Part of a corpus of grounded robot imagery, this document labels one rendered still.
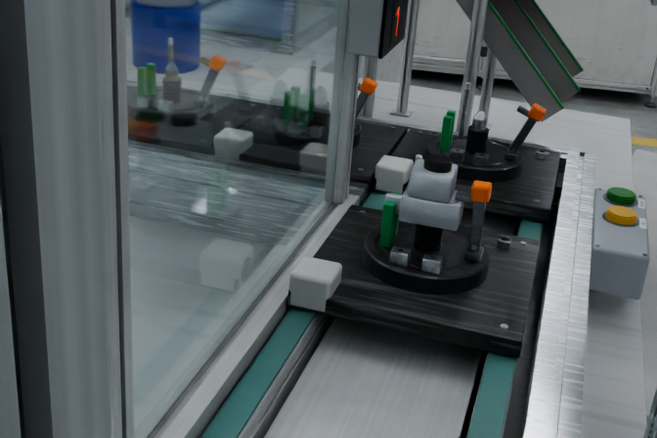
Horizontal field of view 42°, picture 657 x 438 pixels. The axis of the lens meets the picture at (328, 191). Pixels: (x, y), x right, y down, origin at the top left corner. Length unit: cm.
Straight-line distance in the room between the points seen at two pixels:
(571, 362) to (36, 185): 74
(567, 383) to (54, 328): 69
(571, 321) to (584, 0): 442
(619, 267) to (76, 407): 96
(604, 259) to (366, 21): 41
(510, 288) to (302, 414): 28
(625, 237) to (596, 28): 421
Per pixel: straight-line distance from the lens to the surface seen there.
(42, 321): 18
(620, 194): 126
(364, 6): 100
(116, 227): 56
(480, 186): 92
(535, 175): 128
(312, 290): 88
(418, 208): 92
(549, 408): 80
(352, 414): 82
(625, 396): 103
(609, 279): 113
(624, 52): 539
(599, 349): 110
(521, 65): 145
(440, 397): 86
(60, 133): 17
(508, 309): 91
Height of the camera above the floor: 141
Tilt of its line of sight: 23 degrees down
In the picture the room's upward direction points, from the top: 5 degrees clockwise
